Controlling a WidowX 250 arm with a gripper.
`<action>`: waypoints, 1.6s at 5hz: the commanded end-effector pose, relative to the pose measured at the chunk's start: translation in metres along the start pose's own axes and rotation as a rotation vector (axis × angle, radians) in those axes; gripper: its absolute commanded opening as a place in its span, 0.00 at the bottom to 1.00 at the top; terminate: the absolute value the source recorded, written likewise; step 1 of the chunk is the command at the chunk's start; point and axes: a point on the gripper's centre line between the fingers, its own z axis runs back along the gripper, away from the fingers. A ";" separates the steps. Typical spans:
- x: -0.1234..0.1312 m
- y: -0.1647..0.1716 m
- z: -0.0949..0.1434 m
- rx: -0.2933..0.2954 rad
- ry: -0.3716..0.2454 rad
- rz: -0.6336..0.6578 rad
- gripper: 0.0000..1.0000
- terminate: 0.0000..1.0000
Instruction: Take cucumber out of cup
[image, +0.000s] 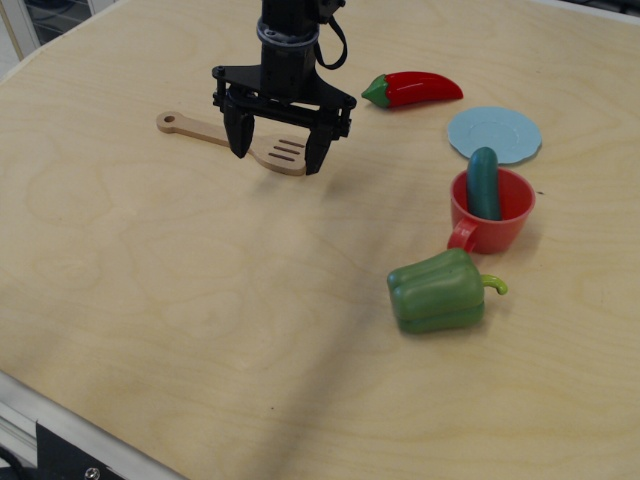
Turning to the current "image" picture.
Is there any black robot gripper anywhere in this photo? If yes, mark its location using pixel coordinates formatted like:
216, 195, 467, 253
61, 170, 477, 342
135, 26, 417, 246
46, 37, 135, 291
212, 42, 356, 175

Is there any dark green toy cucumber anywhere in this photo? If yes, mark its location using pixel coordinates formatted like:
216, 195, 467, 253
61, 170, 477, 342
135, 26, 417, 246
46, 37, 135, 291
466, 147, 502, 221

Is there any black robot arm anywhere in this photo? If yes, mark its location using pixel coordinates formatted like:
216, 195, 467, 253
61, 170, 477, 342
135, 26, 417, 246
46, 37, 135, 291
212, 1, 357, 175

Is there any red plastic cup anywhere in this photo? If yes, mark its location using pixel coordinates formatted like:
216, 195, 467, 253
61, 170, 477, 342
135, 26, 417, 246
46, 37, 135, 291
447, 168, 536, 254

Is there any wooden slotted spatula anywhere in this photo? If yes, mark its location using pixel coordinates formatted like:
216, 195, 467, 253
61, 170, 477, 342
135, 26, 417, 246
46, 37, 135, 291
156, 111, 306, 176

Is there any red toy chili pepper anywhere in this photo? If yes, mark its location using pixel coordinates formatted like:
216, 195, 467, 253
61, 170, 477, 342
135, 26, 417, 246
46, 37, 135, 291
361, 71, 464, 109

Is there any green toy bell pepper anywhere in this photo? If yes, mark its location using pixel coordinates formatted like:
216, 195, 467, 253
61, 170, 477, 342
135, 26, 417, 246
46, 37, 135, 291
387, 248, 508, 334

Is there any light blue toy plate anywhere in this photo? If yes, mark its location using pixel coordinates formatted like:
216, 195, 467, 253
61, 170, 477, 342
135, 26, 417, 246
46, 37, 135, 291
447, 106, 542, 165

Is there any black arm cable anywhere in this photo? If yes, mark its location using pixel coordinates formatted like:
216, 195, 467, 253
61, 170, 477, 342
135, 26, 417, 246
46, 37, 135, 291
313, 14, 348, 70

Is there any aluminium table frame rail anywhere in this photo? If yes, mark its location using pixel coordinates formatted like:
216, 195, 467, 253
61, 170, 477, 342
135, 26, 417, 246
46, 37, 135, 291
1, 373, 182, 479

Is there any black corner bracket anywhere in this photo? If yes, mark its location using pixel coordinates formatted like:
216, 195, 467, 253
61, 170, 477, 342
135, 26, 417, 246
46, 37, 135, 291
36, 423, 122, 480

